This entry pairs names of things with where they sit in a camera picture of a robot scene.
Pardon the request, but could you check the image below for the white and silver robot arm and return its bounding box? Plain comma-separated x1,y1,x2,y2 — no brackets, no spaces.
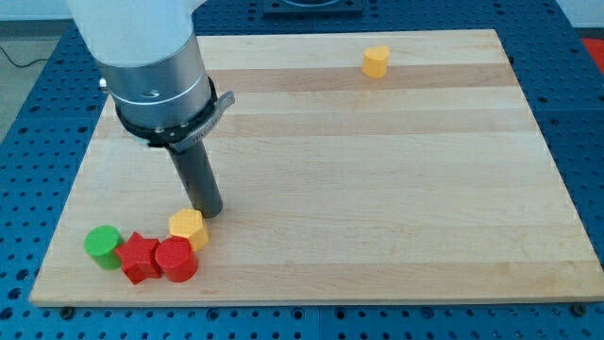
66,0,235,153

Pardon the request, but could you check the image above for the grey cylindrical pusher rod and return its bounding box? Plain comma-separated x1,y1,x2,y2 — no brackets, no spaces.
168,142,223,218

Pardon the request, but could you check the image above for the yellow hexagon block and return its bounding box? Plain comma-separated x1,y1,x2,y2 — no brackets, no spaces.
169,209,210,251

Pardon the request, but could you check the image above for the light wooden board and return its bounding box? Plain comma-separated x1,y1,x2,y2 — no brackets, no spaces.
30,29,603,307

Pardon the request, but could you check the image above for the yellow heart block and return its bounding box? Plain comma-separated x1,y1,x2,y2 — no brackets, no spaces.
361,45,391,78

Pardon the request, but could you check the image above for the red cylinder block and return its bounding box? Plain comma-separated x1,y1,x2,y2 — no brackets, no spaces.
155,236,198,282

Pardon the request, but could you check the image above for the red star block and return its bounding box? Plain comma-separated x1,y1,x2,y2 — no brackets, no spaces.
114,231,162,285

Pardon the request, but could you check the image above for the green cylinder block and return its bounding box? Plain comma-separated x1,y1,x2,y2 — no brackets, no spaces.
83,225,124,270

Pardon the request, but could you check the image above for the red object at edge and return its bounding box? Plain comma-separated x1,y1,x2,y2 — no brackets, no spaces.
581,38,604,74

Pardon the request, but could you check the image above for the black floor cable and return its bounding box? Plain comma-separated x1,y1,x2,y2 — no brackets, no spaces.
0,45,51,69

